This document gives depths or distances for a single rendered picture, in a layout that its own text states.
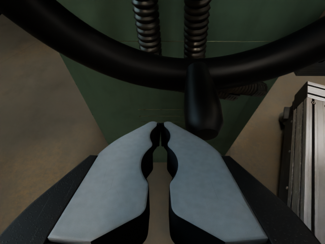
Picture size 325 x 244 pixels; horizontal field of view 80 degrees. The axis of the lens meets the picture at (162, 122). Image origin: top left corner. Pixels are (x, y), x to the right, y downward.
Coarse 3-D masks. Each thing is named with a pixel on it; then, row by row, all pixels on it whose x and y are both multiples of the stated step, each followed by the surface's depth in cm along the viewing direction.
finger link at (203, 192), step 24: (168, 144) 10; (192, 144) 10; (168, 168) 10; (192, 168) 8; (216, 168) 8; (192, 192) 7; (216, 192) 7; (240, 192) 7; (192, 216) 6; (216, 216) 6; (240, 216) 6; (192, 240) 6; (216, 240) 6; (240, 240) 5; (264, 240) 6
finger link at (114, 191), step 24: (120, 144) 10; (144, 144) 10; (96, 168) 8; (120, 168) 8; (144, 168) 9; (96, 192) 7; (120, 192) 7; (144, 192) 7; (72, 216) 6; (96, 216) 6; (120, 216) 6; (144, 216) 6; (72, 240) 5; (96, 240) 6; (120, 240) 6; (144, 240) 7
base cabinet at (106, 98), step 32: (64, 0) 28; (96, 0) 28; (128, 0) 28; (160, 0) 28; (224, 0) 28; (256, 0) 28; (288, 0) 28; (320, 0) 28; (128, 32) 33; (224, 32) 33; (256, 32) 33; (288, 32) 33; (96, 96) 47; (128, 96) 46; (160, 96) 46; (128, 128) 59; (224, 128) 59; (160, 160) 82
